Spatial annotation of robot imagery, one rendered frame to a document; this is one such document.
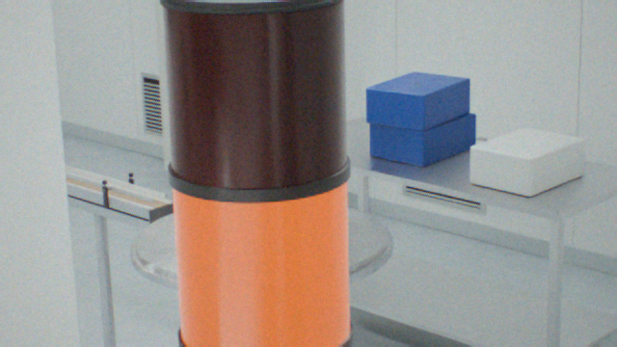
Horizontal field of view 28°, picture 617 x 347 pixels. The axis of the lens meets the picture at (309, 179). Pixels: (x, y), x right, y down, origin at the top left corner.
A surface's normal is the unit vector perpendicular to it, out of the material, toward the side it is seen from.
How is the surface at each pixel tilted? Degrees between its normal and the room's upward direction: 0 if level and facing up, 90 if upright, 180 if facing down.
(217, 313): 90
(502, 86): 90
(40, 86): 90
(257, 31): 90
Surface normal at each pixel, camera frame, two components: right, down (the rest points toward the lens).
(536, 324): -0.03, -0.96
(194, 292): -0.74, 0.21
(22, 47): 0.73, 0.18
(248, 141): -0.04, 0.29
